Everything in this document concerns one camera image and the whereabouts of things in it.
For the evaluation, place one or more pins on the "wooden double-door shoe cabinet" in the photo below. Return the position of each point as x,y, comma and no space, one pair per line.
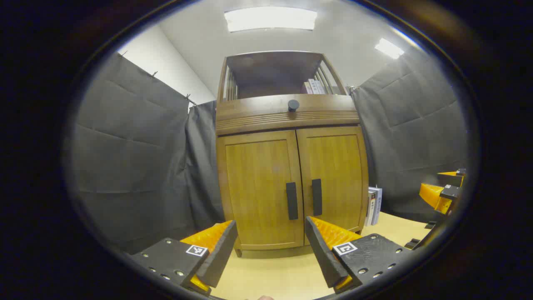
266,108

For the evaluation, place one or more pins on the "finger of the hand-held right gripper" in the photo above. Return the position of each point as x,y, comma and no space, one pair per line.
453,179
431,195

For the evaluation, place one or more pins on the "small ceiling light panel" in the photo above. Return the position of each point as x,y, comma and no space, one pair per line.
389,48

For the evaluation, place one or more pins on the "large ceiling light panel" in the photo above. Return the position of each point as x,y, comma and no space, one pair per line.
270,18

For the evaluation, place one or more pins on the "white book dark spine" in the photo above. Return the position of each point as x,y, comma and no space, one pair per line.
371,207

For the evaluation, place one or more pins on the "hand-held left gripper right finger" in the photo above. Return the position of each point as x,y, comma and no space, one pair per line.
322,258

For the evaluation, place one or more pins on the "blue white book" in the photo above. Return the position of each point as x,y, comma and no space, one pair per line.
377,204

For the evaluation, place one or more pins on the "pale upright book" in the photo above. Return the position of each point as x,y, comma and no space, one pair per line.
307,88
320,86
313,86

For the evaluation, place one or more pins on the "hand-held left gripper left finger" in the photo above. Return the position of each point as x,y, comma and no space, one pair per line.
220,258

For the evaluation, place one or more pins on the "black round knob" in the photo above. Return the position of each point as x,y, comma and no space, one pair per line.
293,105

